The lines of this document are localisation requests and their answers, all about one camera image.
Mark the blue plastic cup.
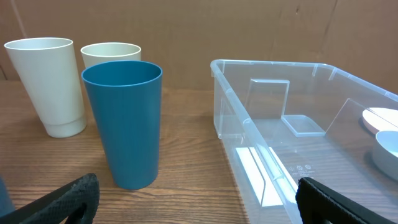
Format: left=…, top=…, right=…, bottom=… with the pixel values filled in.
left=0, top=178, right=15, bottom=217
left=81, top=60, right=163, bottom=190

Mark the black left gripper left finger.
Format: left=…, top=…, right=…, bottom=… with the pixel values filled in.
left=1, top=173, right=100, bottom=224

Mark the blue plastic cup lower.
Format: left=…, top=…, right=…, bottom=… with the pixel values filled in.
left=0, top=178, right=15, bottom=217

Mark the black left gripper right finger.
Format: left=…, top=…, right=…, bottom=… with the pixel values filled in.
left=295, top=177, right=393, bottom=224

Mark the blue plastic cup upper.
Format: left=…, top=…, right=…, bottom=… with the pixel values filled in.
left=81, top=60, right=163, bottom=190

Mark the cream plastic cup right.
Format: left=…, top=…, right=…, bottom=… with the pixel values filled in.
left=80, top=42, right=142, bottom=68

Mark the pink plate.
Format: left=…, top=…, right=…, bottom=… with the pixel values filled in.
left=362, top=108, right=397, bottom=134

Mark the cream plastic cup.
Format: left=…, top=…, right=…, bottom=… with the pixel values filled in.
left=80, top=42, right=142, bottom=68
left=4, top=37, right=86, bottom=138

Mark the grey green bowl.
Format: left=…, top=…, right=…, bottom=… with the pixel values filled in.
left=372, top=131, right=397, bottom=180

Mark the clear plastic storage bin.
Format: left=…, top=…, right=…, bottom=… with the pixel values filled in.
left=210, top=59, right=397, bottom=223

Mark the cream plastic cup left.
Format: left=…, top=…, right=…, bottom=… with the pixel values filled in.
left=4, top=37, right=86, bottom=138

